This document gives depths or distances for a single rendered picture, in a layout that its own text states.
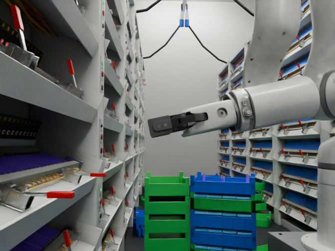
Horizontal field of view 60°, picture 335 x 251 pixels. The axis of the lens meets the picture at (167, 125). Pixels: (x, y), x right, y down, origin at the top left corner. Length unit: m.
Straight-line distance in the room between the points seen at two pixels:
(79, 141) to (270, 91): 0.56
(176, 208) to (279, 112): 0.86
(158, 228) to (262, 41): 0.96
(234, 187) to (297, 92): 0.88
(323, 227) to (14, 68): 0.70
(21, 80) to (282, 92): 0.43
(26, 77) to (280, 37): 0.45
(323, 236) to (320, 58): 0.42
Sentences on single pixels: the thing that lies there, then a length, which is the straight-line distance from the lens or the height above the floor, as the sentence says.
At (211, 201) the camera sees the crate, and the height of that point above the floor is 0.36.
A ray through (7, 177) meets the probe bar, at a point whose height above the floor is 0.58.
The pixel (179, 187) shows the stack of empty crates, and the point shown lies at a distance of 1.32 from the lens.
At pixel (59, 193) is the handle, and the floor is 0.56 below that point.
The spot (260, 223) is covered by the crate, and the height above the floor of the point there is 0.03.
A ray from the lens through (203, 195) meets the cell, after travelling 1.44.
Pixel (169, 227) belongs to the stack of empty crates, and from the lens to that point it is 1.36.
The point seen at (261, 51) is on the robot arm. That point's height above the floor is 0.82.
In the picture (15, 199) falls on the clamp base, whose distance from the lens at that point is 0.46.
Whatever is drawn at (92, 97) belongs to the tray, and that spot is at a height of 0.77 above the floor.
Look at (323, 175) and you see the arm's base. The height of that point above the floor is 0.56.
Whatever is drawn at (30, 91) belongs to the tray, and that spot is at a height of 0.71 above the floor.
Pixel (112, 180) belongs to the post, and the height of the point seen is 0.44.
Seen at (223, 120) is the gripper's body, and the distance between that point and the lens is 0.53.
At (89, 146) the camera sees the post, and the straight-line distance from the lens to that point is 0.89.
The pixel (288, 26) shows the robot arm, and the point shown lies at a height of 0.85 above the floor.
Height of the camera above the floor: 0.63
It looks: 4 degrees up
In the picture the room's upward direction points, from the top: straight up
